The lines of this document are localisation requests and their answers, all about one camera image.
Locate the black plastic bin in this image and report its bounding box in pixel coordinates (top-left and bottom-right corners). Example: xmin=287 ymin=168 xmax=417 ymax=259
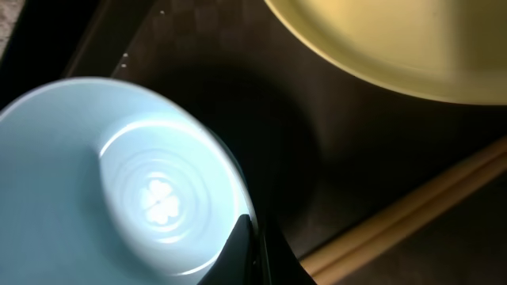
xmin=1 ymin=0 xmax=100 ymax=107

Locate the light blue bowl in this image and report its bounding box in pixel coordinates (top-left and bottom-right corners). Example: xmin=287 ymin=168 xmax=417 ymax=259
xmin=1 ymin=78 xmax=258 ymax=284

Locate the wooden chopstick right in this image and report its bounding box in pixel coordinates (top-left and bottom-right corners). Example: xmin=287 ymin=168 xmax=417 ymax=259
xmin=314 ymin=156 xmax=506 ymax=284

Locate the yellow plate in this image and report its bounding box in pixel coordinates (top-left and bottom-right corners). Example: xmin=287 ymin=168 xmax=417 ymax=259
xmin=266 ymin=0 xmax=506 ymax=105

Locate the wooden chopstick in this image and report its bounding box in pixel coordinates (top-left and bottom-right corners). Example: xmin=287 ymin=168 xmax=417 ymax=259
xmin=314 ymin=156 xmax=506 ymax=284
xmin=301 ymin=137 xmax=506 ymax=284

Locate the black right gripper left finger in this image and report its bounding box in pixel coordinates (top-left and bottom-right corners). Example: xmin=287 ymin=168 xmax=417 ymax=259
xmin=198 ymin=215 xmax=261 ymax=285

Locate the dark brown tray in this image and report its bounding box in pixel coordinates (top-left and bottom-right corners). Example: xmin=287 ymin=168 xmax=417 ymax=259
xmin=63 ymin=0 xmax=507 ymax=285

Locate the wooden chopstick left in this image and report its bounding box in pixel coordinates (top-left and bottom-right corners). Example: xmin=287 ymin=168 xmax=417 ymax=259
xmin=301 ymin=137 xmax=506 ymax=284

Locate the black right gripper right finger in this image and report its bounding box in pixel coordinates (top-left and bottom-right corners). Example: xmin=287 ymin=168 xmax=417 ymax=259
xmin=259 ymin=221 xmax=316 ymax=285

